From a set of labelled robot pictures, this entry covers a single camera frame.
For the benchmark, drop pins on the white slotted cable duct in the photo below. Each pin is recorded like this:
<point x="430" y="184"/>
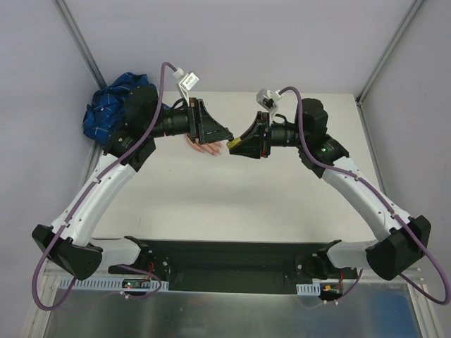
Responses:
<point x="313" y="289"/>
<point x="119" y="284"/>

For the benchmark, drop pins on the yellow nail polish bottle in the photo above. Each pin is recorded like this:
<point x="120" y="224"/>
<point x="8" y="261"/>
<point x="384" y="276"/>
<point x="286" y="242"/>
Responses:
<point x="233" y="143"/>

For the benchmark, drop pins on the mannequin hand with nails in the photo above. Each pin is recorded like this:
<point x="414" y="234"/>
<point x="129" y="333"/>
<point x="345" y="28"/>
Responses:
<point x="213" y="149"/>

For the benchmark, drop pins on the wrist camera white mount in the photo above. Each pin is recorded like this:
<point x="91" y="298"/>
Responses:
<point x="269" y="100"/>
<point x="185" y="82"/>

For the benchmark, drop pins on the left aluminium frame post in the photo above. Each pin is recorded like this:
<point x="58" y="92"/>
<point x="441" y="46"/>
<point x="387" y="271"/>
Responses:
<point x="82" y="46"/>

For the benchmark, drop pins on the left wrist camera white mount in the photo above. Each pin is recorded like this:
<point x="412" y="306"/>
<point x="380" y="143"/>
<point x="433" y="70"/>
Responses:
<point x="185" y="82"/>

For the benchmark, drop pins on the aluminium frame post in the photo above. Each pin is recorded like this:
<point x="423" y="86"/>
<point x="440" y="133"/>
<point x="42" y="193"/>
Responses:
<point x="82" y="46"/>
<point x="406" y="22"/>

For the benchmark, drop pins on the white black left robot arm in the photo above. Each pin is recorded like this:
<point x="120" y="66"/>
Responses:
<point x="68" y="241"/>

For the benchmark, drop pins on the right aluminium frame post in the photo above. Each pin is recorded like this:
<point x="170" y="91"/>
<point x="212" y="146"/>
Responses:
<point x="406" y="22"/>

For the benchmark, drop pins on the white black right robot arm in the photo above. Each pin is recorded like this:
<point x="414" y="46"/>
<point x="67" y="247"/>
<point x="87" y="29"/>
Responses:
<point x="399" y="238"/>

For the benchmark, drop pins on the right white slotted cable duct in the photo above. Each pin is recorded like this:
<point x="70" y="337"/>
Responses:
<point x="313" y="289"/>

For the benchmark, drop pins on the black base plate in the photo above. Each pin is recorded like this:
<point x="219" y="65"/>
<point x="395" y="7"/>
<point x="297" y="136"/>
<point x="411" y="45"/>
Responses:
<point x="227" y="267"/>

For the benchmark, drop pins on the blue striped cloth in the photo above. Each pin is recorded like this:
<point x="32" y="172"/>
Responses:
<point x="106" y="112"/>

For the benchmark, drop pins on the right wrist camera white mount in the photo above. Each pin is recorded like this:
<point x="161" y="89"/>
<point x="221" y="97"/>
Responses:
<point x="269" y="100"/>

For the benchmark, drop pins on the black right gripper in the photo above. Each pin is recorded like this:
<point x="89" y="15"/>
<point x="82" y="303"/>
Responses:
<point x="264" y="134"/>

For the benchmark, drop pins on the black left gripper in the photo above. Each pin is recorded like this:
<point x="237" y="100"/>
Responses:
<point x="194" y="122"/>

